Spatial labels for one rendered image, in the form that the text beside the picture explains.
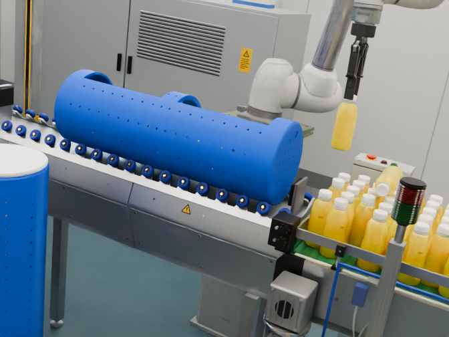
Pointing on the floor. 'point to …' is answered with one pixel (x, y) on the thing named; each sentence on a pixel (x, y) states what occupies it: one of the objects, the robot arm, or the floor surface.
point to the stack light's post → (385, 288)
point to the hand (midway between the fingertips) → (351, 88)
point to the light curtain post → (32, 55)
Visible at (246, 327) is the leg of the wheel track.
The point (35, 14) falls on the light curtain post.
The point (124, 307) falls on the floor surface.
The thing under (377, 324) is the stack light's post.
